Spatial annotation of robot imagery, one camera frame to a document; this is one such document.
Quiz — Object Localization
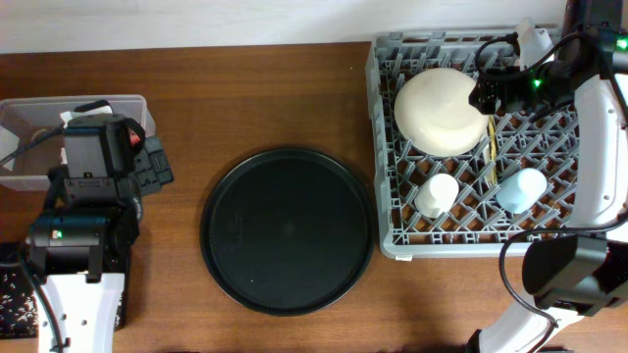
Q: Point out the white cup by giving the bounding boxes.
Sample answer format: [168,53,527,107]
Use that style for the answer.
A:
[414,174,459,219]

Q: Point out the yellow plastic knife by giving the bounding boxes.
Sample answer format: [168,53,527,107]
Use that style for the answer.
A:
[486,116,497,186]

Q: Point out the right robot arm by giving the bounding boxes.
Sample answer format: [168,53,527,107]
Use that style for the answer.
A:
[466,0,627,352]

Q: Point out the grey dishwasher rack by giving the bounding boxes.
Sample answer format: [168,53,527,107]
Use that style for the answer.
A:
[366,29,580,261]

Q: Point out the black rectangular waste tray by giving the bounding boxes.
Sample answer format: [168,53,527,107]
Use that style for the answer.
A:
[1,242,128,339]

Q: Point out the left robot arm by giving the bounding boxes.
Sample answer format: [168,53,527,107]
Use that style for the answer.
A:
[19,100,174,352]

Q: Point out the white label on bin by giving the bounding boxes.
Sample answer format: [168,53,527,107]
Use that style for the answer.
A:
[0,126,21,159]

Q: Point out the red snack wrapper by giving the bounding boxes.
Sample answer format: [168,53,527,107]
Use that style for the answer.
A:
[130,131,141,146]

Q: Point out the round black tray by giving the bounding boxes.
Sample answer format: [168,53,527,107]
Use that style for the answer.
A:
[199,147,377,317]

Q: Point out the pink bowl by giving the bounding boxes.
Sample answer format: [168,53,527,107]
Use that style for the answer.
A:
[516,18,553,70]

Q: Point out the clear plastic waste bin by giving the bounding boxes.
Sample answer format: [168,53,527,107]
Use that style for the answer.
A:
[0,94,157,192]

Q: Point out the light blue cup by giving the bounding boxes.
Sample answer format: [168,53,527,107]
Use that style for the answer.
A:
[496,168,548,214]

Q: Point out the beige bowl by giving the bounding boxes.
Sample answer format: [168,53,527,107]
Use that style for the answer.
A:
[393,68,489,158]

